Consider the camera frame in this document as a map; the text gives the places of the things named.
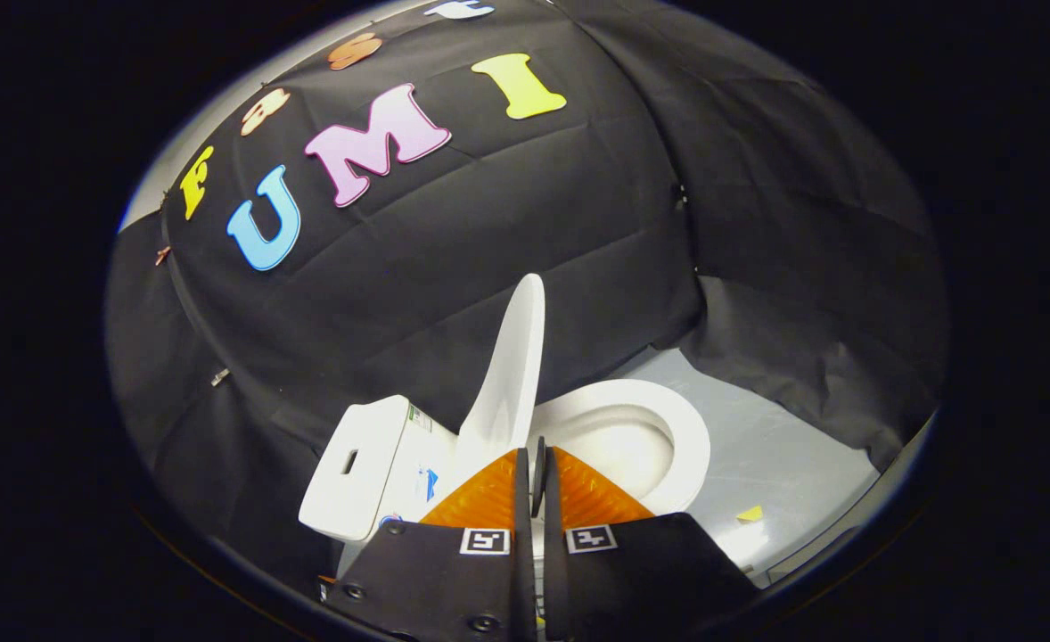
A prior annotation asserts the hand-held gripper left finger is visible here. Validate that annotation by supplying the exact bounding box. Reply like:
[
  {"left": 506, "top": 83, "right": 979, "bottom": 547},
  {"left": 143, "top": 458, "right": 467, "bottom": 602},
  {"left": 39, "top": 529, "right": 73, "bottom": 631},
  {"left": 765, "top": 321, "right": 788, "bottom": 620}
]
[{"left": 318, "top": 448, "right": 537, "bottom": 642}]

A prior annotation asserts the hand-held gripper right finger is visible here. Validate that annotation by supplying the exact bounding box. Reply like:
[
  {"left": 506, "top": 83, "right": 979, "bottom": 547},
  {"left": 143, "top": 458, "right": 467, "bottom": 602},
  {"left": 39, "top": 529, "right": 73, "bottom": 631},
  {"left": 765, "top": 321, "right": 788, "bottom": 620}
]
[{"left": 542, "top": 445, "right": 759, "bottom": 642}]

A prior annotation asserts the white toilet lid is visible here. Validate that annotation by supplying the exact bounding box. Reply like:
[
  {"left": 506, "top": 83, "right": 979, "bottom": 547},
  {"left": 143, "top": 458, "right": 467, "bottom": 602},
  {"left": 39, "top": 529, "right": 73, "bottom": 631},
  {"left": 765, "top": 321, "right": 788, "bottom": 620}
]
[{"left": 456, "top": 272, "right": 547, "bottom": 466}]

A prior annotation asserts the white toilet tank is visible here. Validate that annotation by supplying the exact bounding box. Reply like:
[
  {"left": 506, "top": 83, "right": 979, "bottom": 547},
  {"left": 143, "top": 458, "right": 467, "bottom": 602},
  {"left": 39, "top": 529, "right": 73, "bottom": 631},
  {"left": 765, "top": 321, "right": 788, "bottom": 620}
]
[{"left": 299, "top": 394, "right": 463, "bottom": 547}]

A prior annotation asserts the white toilet bowl with seat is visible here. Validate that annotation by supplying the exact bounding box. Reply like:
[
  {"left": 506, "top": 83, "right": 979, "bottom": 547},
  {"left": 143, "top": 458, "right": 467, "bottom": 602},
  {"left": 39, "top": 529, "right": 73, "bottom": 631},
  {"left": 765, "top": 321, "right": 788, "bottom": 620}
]
[{"left": 528, "top": 378, "right": 712, "bottom": 520}]

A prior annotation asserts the black backdrop cloth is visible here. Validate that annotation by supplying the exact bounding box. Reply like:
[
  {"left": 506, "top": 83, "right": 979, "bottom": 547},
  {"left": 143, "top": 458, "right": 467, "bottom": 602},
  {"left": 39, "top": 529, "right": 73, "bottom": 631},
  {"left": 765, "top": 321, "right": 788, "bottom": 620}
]
[{"left": 104, "top": 0, "right": 951, "bottom": 576}]

